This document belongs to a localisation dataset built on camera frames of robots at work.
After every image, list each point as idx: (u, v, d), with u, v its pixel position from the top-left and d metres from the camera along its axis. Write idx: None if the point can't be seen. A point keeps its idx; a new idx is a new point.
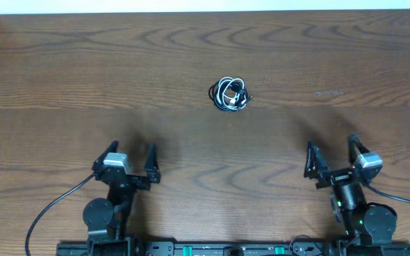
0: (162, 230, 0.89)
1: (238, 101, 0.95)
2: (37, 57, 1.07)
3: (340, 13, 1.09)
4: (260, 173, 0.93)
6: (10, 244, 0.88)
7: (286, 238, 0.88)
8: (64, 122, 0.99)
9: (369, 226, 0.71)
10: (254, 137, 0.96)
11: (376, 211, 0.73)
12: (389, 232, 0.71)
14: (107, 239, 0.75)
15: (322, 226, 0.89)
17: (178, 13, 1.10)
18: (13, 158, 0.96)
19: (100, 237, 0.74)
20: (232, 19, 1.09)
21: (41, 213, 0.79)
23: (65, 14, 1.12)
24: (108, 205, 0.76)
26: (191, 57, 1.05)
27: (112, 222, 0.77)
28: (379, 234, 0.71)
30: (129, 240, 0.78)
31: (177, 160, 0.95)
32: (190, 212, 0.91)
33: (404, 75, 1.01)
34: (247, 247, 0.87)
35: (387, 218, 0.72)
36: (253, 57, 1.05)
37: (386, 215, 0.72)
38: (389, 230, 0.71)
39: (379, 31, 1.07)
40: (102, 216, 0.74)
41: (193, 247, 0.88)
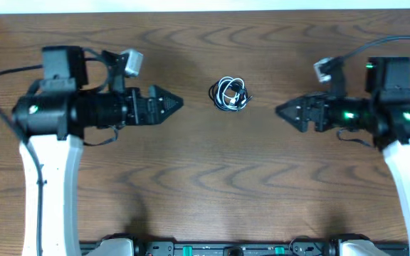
0: (163, 230, 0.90)
1: (238, 101, 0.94)
2: (37, 56, 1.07)
3: (341, 12, 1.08)
4: (260, 173, 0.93)
6: (12, 244, 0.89)
7: (286, 238, 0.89)
8: None
9: (401, 119, 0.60)
10: (254, 137, 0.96)
11: (388, 99, 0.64)
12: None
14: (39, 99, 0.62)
15: (322, 226, 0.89)
17: (177, 12, 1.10)
18: (12, 157, 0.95)
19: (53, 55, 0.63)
20: (232, 18, 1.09)
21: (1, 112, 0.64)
23: (64, 13, 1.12)
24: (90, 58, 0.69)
26: (191, 57, 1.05)
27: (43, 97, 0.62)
28: None
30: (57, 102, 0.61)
31: (177, 160, 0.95)
32: (190, 212, 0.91)
33: None
34: (247, 247, 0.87)
35: (401, 94, 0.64)
36: (253, 56, 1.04)
37: (399, 87, 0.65)
38: (405, 87, 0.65)
39: (380, 31, 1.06)
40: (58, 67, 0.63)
41: (193, 247, 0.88)
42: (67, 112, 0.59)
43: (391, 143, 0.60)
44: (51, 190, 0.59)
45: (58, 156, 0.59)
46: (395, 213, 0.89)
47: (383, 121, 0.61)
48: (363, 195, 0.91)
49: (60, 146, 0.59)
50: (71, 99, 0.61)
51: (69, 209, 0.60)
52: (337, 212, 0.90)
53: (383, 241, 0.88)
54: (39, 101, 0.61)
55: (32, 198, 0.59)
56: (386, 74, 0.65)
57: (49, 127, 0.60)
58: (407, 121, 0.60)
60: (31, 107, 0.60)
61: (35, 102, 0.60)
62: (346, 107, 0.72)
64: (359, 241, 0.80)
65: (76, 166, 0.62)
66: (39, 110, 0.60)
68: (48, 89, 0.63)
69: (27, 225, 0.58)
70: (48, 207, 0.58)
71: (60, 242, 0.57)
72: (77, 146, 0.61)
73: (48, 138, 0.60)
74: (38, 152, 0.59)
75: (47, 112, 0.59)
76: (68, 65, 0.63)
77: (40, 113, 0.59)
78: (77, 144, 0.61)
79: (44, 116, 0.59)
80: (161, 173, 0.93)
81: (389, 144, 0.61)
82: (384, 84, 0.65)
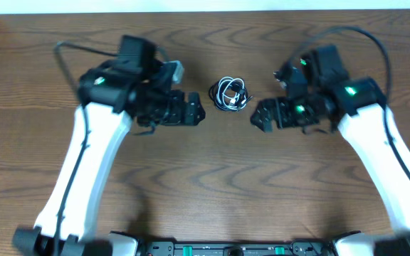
0: (163, 231, 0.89)
1: (238, 101, 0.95)
2: (37, 56, 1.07)
3: (340, 13, 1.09)
4: (260, 173, 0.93)
6: (10, 244, 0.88)
7: (286, 238, 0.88)
8: (62, 122, 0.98)
9: (342, 94, 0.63)
10: (254, 137, 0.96)
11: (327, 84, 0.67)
12: (386, 107, 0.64)
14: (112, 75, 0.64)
15: (323, 226, 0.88)
17: (177, 13, 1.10)
18: (13, 158, 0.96)
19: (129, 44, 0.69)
20: (232, 19, 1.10)
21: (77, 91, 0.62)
23: (65, 14, 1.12)
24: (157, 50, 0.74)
26: (191, 57, 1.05)
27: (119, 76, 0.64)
28: (364, 95, 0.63)
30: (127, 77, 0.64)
31: (177, 160, 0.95)
32: (189, 212, 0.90)
33: (404, 76, 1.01)
34: (247, 247, 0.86)
35: (336, 76, 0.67)
36: (253, 57, 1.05)
37: (335, 70, 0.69)
38: (339, 67, 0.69)
39: (379, 31, 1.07)
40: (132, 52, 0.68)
41: (193, 247, 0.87)
42: (127, 94, 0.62)
43: (343, 118, 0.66)
44: (92, 153, 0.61)
45: (108, 125, 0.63)
46: None
47: (328, 101, 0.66)
48: (364, 195, 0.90)
49: (110, 117, 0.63)
50: (137, 82, 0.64)
51: (99, 180, 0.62)
52: (337, 212, 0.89)
53: None
54: (107, 75, 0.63)
55: (74, 157, 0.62)
56: (317, 63, 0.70)
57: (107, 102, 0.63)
58: (349, 96, 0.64)
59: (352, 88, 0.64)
60: (100, 78, 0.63)
61: (102, 73, 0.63)
62: (297, 102, 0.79)
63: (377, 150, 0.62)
64: (349, 238, 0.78)
65: (114, 145, 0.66)
66: (104, 82, 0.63)
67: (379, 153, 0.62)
68: (117, 69, 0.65)
69: (59, 180, 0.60)
70: (86, 165, 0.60)
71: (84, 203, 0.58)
72: (123, 126, 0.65)
73: (103, 108, 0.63)
74: (91, 119, 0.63)
75: (110, 88, 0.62)
76: (141, 55, 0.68)
77: (103, 87, 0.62)
78: (124, 125, 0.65)
79: (107, 90, 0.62)
80: (161, 174, 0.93)
81: (342, 120, 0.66)
82: (319, 72, 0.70)
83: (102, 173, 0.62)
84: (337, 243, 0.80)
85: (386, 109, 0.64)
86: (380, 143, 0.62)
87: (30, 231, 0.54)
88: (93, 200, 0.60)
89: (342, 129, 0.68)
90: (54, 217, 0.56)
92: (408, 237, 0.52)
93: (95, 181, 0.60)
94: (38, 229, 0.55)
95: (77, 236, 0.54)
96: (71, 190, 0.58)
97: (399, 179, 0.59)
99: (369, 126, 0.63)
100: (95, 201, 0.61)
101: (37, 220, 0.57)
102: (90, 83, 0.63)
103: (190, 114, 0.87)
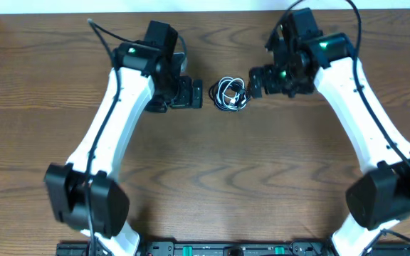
0: (163, 230, 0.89)
1: (238, 101, 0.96)
2: (37, 56, 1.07)
3: (339, 13, 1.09)
4: (260, 173, 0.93)
6: (9, 244, 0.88)
7: (286, 238, 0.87)
8: (63, 122, 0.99)
9: (316, 48, 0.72)
10: (254, 137, 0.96)
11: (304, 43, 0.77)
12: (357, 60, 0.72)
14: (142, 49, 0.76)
15: (323, 226, 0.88)
17: (177, 13, 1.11)
18: (13, 157, 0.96)
19: (154, 28, 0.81)
20: (232, 19, 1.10)
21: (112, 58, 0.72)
23: (65, 14, 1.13)
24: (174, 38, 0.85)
26: (191, 57, 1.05)
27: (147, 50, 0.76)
28: (334, 50, 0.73)
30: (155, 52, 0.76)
31: (177, 160, 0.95)
32: (189, 212, 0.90)
33: (404, 75, 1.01)
34: (247, 247, 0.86)
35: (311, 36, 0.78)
36: (253, 56, 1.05)
37: (310, 30, 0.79)
38: (314, 30, 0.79)
39: (379, 31, 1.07)
40: (156, 35, 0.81)
41: (193, 247, 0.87)
42: (154, 65, 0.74)
43: (317, 70, 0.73)
44: (123, 108, 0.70)
45: (138, 84, 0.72)
46: None
47: (305, 56, 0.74)
48: None
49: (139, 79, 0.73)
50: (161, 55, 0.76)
51: (124, 133, 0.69)
52: (337, 212, 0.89)
53: (383, 241, 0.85)
54: (139, 48, 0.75)
55: (107, 109, 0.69)
56: (295, 25, 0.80)
57: (137, 70, 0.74)
58: (322, 49, 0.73)
59: (324, 43, 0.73)
60: (133, 50, 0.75)
61: (134, 46, 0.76)
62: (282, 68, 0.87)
63: (348, 96, 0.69)
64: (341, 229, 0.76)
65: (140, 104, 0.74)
66: (135, 52, 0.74)
67: (350, 100, 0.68)
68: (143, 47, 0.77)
69: (92, 126, 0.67)
70: (117, 115, 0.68)
71: (110, 148, 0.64)
72: (149, 91, 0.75)
73: (134, 72, 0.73)
74: (124, 80, 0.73)
75: (144, 57, 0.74)
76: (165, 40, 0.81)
77: (134, 56, 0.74)
78: (150, 90, 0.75)
79: (137, 59, 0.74)
80: (161, 173, 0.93)
81: (317, 74, 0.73)
82: (296, 33, 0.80)
83: (127, 127, 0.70)
84: (333, 238, 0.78)
85: (356, 60, 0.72)
86: (349, 91, 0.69)
87: (61, 168, 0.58)
88: (119, 149, 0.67)
89: (317, 83, 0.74)
90: (85, 156, 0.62)
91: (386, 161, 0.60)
92: (371, 174, 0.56)
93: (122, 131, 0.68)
94: (70, 164, 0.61)
95: (106, 172, 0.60)
96: (102, 134, 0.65)
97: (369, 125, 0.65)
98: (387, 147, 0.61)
99: (339, 79, 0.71)
100: (120, 151, 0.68)
101: (69, 158, 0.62)
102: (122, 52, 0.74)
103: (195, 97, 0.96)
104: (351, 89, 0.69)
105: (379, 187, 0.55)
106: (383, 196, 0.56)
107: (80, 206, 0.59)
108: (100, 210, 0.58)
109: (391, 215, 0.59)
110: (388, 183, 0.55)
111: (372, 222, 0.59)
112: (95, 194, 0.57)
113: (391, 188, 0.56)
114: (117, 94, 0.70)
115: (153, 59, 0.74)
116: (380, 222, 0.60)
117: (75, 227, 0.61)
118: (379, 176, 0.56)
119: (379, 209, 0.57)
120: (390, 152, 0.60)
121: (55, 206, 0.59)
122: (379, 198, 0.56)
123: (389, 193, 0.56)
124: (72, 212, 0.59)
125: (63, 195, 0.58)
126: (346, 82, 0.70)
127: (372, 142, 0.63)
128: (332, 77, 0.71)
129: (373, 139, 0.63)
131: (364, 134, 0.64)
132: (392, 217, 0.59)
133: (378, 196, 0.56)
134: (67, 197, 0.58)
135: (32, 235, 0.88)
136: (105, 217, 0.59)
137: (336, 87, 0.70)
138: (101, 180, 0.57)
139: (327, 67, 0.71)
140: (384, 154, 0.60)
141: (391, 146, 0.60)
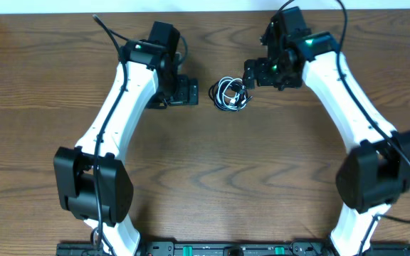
0: (163, 230, 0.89)
1: (239, 101, 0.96)
2: (37, 55, 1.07)
3: (340, 13, 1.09)
4: (260, 173, 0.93)
6: (9, 244, 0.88)
7: (287, 238, 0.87)
8: (63, 121, 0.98)
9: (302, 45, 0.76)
10: (254, 137, 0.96)
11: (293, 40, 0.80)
12: (340, 54, 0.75)
14: (149, 45, 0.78)
15: (323, 226, 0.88)
17: (178, 13, 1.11)
18: (13, 157, 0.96)
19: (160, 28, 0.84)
20: (232, 19, 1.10)
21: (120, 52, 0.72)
23: (65, 14, 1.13)
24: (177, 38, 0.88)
26: (191, 57, 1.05)
27: (153, 46, 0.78)
28: (321, 48, 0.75)
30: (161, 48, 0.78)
31: (177, 160, 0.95)
32: (190, 212, 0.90)
33: (404, 75, 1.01)
34: (247, 247, 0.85)
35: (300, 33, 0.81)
36: (253, 57, 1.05)
37: (299, 29, 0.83)
38: (303, 28, 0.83)
39: (379, 31, 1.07)
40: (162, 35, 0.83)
41: (193, 247, 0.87)
42: (159, 60, 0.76)
43: (304, 65, 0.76)
44: (130, 98, 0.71)
45: (144, 76, 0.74)
46: (396, 213, 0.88)
47: (292, 53, 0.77)
48: None
49: (145, 71, 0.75)
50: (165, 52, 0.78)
51: (132, 118, 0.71)
52: (337, 212, 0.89)
53: (382, 241, 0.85)
54: (145, 45, 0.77)
55: (114, 98, 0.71)
56: (285, 23, 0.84)
57: (142, 63, 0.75)
58: (307, 46, 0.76)
59: (309, 40, 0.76)
60: (139, 45, 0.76)
61: (141, 43, 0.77)
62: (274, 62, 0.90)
63: (333, 87, 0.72)
64: (337, 227, 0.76)
65: (146, 94, 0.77)
66: (142, 49, 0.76)
67: (334, 89, 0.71)
68: (149, 44, 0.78)
69: (101, 114, 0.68)
70: (124, 104, 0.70)
71: (118, 134, 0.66)
72: (154, 83, 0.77)
73: (140, 66, 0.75)
74: (131, 72, 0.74)
75: (149, 53, 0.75)
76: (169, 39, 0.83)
77: (142, 52, 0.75)
78: (154, 82, 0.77)
79: (143, 55, 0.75)
80: (161, 173, 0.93)
81: (303, 68, 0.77)
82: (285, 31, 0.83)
83: (134, 116, 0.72)
84: (332, 237, 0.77)
85: (340, 54, 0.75)
86: (333, 80, 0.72)
87: (69, 150, 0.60)
88: (127, 133, 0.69)
89: (305, 77, 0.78)
90: (94, 141, 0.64)
91: (368, 139, 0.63)
92: (356, 152, 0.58)
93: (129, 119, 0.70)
94: (79, 147, 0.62)
95: (114, 154, 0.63)
96: (110, 121, 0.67)
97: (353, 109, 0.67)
98: (369, 127, 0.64)
99: (324, 69, 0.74)
100: (127, 136, 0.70)
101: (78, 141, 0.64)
102: (128, 48, 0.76)
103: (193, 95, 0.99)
104: (334, 78, 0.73)
105: (361, 161, 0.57)
106: (366, 173, 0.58)
107: (85, 191, 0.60)
108: (107, 192, 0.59)
109: (379, 195, 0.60)
110: (371, 161, 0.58)
111: (362, 203, 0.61)
112: (102, 174, 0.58)
113: (375, 162, 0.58)
114: (123, 84, 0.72)
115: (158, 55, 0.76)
116: (370, 202, 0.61)
117: (79, 213, 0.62)
118: (362, 152, 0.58)
119: (366, 188, 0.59)
120: (371, 131, 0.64)
121: (62, 188, 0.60)
122: (364, 175, 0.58)
123: (374, 168, 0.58)
124: (78, 197, 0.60)
125: (71, 177, 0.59)
126: (329, 72, 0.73)
127: (356, 124, 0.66)
128: (319, 70, 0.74)
129: (355, 120, 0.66)
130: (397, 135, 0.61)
131: (348, 116, 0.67)
132: (381, 198, 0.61)
133: (361, 173, 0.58)
134: (75, 179, 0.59)
135: (32, 235, 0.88)
136: (109, 201, 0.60)
137: (321, 77, 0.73)
138: (107, 162, 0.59)
139: (312, 62, 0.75)
140: (364, 133, 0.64)
141: (371, 124, 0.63)
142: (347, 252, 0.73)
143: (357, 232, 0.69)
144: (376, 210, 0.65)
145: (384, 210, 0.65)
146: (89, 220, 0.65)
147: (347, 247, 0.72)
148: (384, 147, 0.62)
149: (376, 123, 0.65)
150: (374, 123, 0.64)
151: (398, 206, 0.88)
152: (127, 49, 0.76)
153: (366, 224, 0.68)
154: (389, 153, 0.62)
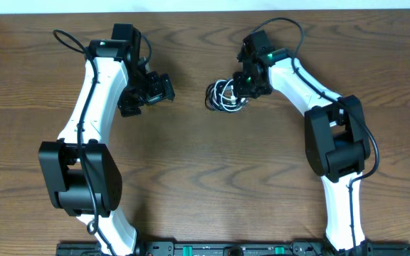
0: (162, 230, 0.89)
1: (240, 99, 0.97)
2: (37, 55, 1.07)
3: (339, 13, 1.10)
4: (261, 173, 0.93)
6: (10, 244, 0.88)
7: (286, 238, 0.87)
8: (62, 121, 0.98)
9: (265, 59, 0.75)
10: (254, 137, 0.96)
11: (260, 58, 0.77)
12: (295, 57, 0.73)
14: (110, 42, 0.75)
15: (322, 226, 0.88)
17: (178, 13, 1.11)
18: (13, 158, 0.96)
19: (124, 27, 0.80)
20: (232, 19, 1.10)
21: (86, 50, 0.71)
23: (65, 14, 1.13)
24: (139, 35, 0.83)
26: (191, 57, 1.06)
27: (116, 43, 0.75)
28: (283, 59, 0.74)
30: (123, 43, 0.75)
31: (176, 160, 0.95)
32: (189, 212, 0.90)
33: (404, 75, 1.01)
34: (247, 247, 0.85)
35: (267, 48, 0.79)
36: None
37: (265, 46, 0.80)
38: (269, 45, 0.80)
39: (379, 31, 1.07)
40: (126, 32, 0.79)
41: (193, 247, 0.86)
42: (125, 53, 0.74)
43: (268, 71, 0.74)
44: (104, 89, 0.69)
45: (112, 67, 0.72)
46: (397, 213, 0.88)
47: (258, 67, 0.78)
48: (364, 195, 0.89)
49: (113, 62, 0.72)
50: (129, 45, 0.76)
51: (109, 107, 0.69)
52: None
53: (381, 241, 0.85)
54: (107, 41, 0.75)
55: (87, 91, 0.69)
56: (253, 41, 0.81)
57: (109, 57, 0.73)
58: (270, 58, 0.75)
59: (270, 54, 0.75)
60: (101, 43, 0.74)
61: (104, 39, 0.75)
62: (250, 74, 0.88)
63: (287, 79, 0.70)
64: (329, 223, 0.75)
65: (118, 86, 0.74)
66: (106, 44, 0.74)
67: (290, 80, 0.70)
68: (111, 40, 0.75)
69: (76, 108, 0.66)
70: (97, 95, 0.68)
71: (97, 121, 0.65)
72: (124, 75, 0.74)
73: (108, 60, 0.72)
74: (102, 65, 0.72)
75: (112, 50, 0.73)
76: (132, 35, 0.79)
77: (106, 48, 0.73)
78: (124, 75, 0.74)
79: (107, 50, 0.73)
80: (161, 173, 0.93)
81: (267, 74, 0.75)
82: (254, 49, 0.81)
83: (111, 105, 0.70)
84: (327, 234, 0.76)
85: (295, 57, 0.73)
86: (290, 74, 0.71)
87: (54, 144, 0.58)
88: (106, 119, 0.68)
89: (271, 82, 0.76)
90: (74, 132, 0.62)
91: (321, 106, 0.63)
92: (308, 113, 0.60)
93: (106, 108, 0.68)
94: (62, 140, 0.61)
95: (97, 140, 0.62)
96: (86, 114, 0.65)
97: (303, 87, 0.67)
98: (319, 98, 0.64)
99: (280, 67, 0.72)
100: (107, 124, 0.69)
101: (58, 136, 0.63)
102: (91, 46, 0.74)
103: (169, 91, 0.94)
104: (289, 72, 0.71)
105: (314, 122, 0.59)
106: (320, 132, 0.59)
107: (76, 185, 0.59)
108: (95, 176, 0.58)
109: (342, 161, 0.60)
110: (322, 120, 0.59)
111: (327, 169, 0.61)
112: (89, 160, 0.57)
113: (327, 123, 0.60)
114: (95, 76, 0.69)
115: (119, 50, 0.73)
116: (334, 168, 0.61)
117: (70, 209, 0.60)
118: (312, 112, 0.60)
119: (327, 151, 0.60)
120: (322, 102, 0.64)
121: (50, 184, 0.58)
122: (319, 135, 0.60)
123: (327, 129, 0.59)
124: (69, 191, 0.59)
125: (58, 171, 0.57)
126: (283, 67, 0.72)
127: (310, 101, 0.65)
128: (278, 71, 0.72)
129: (309, 97, 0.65)
130: (343, 99, 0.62)
131: (304, 97, 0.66)
132: (344, 162, 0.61)
133: (315, 132, 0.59)
134: (62, 172, 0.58)
135: (32, 235, 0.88)
136: (101, 187, 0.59)
137: (280, 75, 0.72)
138: (92, 147, 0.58)
139: (272, 66, 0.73)
140: (317, 103, 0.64)
141: (321, 94, 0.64)
142: (344, 242, 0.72)
143: (341, 208, 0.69)
144: (349, 178, 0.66)
145: (356, 176, 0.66)
146: (82, 217, 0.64)
147: (339, 237, 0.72)
148: (339, 117, 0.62)
149: (324, 91, 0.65)
150: (323, 93, 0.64)
151: (398, 206, 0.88)
152: (90, 48, 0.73)
153: (345, 195, 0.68)
154: (344, 121, 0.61)
